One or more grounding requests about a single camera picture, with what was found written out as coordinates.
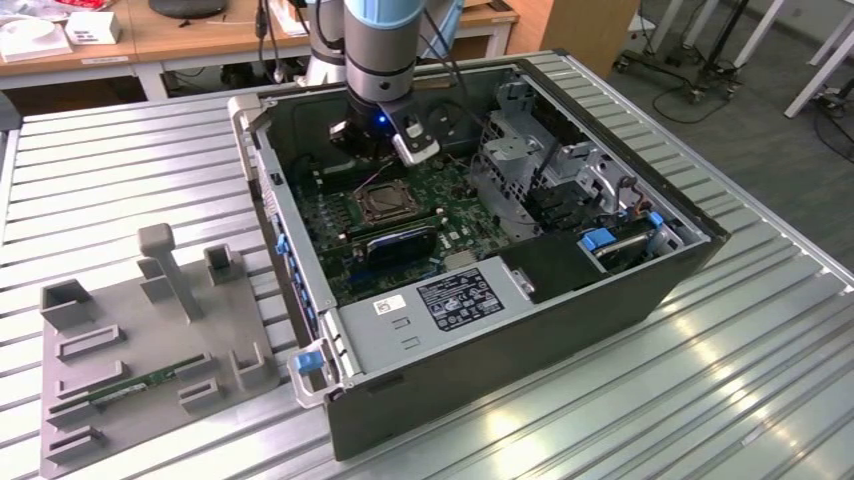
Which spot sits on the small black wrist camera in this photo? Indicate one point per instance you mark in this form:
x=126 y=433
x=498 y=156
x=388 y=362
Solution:
x=337 y=134

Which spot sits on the red white package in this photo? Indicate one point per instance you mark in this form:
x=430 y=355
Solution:
x=81 y=4

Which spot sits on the blue case latch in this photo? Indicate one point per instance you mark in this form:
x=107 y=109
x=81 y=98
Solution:
x=307 y=362

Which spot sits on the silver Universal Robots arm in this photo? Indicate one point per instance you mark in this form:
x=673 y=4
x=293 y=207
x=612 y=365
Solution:
x=377 y=65

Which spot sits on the green RAM stick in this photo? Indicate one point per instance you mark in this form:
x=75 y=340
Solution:
x=143 y=380

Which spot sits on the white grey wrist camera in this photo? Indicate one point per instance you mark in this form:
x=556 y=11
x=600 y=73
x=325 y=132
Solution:
x=417 y=147

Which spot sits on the black round object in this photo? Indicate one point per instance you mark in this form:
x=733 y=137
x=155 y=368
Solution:
x=187 y=7

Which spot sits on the blue bracket clip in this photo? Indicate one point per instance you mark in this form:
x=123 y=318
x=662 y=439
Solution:
x=281 y=244

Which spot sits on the graphics card with fan shroud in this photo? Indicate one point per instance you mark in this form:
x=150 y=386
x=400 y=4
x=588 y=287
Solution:
x=401 y=250

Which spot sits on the wooden desk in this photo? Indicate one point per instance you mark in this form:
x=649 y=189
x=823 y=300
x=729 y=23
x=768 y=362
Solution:
x=201 y=35

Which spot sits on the metal drive cage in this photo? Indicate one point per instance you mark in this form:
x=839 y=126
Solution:
x=514 y=150

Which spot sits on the wooden cabinet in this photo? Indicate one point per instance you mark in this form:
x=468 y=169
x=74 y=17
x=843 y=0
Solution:
x=588 y=30

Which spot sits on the hard disk in blue carrier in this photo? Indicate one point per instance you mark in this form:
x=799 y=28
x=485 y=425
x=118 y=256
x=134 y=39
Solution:
x=597 y=240

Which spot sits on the open black PC case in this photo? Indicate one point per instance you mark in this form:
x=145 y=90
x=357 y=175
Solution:
x=501 y=390

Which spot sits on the flat white box with disc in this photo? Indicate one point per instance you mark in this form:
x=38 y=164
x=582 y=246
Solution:
x=34 y=45

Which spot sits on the white table frame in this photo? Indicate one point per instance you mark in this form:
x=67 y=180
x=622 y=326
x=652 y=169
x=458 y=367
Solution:
x=821 y=76

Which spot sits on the grey power supply unit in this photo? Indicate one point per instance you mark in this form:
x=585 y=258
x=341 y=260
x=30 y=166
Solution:
x=388 y=345

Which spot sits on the grey parts rack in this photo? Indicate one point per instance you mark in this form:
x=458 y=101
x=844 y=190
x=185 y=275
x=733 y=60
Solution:
x=134 y=325

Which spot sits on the small blue plastic clip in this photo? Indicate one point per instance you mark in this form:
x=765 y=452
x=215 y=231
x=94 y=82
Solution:
x=654 y=218

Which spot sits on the black wheeled stand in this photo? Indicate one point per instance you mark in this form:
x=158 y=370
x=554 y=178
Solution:
x=714 y=82

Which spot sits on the silver CPU plate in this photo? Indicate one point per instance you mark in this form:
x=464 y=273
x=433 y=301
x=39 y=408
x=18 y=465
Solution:
x=384 y=202

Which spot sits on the silver chipset heatsink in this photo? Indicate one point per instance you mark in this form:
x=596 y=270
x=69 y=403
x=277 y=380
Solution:
x=461 y=261

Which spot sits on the green motherboard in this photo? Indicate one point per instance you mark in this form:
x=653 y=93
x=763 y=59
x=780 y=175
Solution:
x=461 y=200

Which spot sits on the CPU socket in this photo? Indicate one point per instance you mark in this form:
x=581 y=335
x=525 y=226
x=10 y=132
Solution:
x=390 y=219

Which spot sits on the white cardboard box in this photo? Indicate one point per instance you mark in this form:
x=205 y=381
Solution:
x=94 y=27

